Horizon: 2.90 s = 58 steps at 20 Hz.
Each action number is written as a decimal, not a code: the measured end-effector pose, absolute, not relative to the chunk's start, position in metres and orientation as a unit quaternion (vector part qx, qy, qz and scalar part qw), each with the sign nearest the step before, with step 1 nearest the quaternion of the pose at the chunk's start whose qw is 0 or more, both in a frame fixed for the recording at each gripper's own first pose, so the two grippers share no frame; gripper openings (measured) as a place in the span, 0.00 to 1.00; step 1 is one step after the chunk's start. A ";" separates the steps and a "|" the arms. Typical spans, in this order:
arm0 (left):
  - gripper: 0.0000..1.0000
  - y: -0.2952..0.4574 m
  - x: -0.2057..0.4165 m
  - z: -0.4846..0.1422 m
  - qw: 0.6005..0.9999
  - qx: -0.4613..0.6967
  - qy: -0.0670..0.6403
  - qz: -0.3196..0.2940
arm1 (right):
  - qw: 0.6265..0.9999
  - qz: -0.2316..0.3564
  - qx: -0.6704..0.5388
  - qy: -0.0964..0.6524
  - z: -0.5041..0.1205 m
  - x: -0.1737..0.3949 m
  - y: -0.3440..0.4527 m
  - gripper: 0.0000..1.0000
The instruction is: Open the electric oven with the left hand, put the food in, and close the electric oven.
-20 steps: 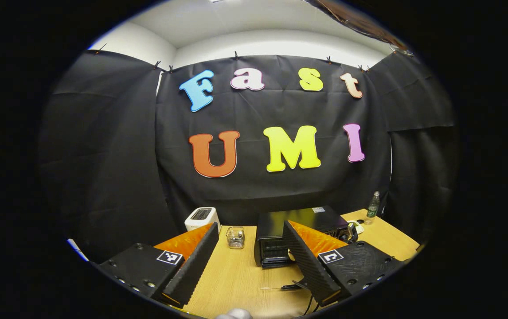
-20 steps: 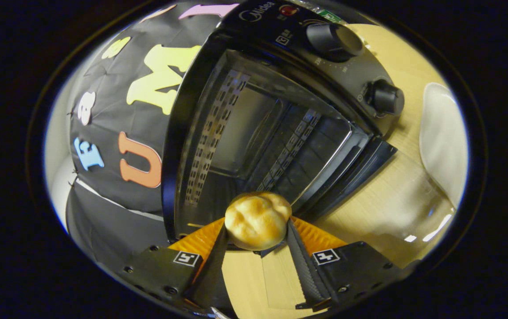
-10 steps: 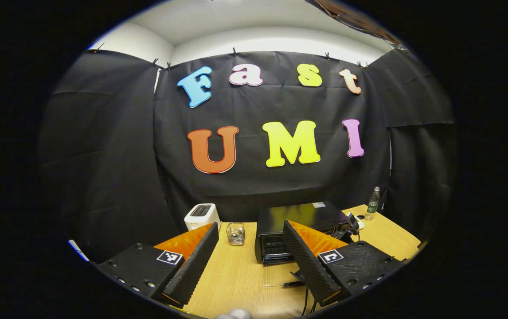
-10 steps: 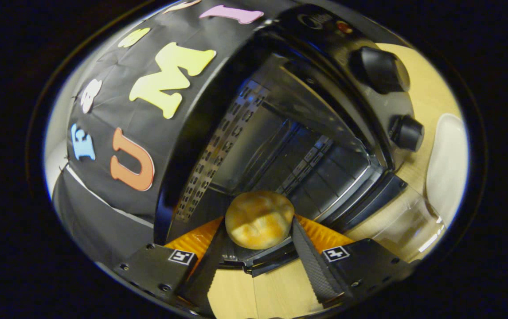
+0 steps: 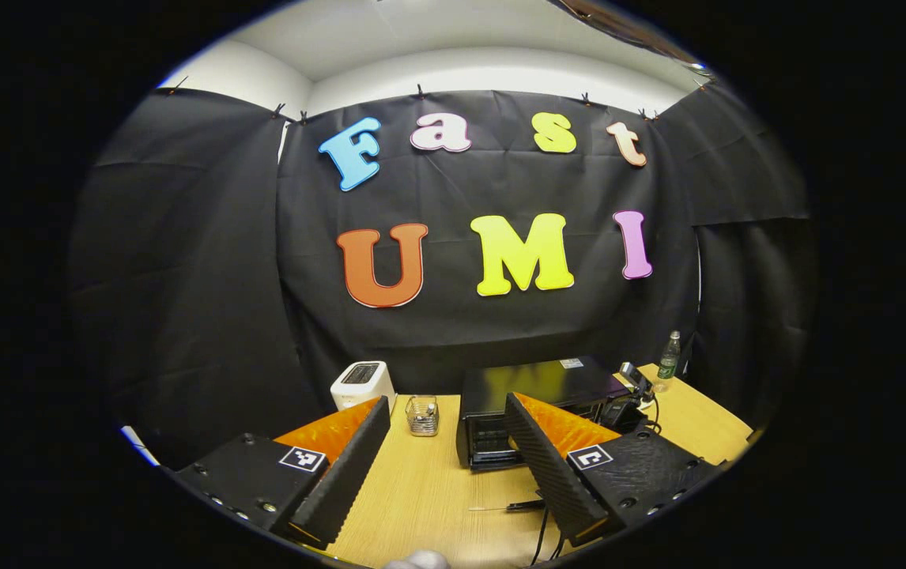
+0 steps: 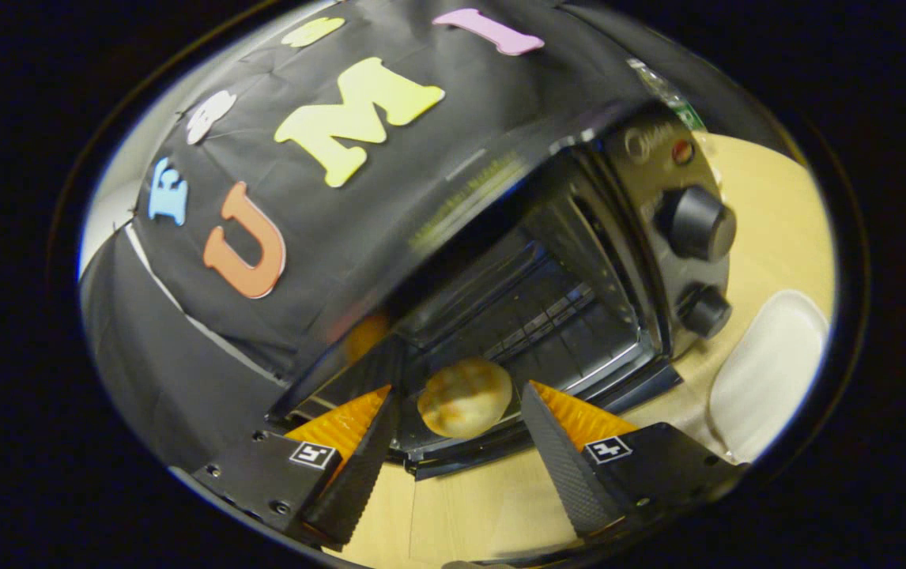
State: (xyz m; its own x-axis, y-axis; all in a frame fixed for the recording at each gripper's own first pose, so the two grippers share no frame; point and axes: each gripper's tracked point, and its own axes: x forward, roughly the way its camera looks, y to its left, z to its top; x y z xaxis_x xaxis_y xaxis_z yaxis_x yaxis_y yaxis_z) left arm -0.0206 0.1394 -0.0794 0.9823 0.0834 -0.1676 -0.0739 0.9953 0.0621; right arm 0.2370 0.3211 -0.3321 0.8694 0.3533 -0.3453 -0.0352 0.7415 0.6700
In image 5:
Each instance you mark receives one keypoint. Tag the black electric oven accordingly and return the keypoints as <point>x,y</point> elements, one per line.
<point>532,383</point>

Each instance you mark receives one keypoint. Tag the white toaster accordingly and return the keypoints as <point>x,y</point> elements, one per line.
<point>362,387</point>

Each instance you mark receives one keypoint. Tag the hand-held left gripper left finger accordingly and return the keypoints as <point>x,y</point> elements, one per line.
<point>346,482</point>

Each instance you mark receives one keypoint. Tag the black backdrop cloth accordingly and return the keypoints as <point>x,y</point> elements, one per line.
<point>453,197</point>

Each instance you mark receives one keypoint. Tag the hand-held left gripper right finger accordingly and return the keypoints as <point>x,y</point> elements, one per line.
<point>552,478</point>

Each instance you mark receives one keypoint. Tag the clear plastic water bottle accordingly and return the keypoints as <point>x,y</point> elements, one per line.
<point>667,367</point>

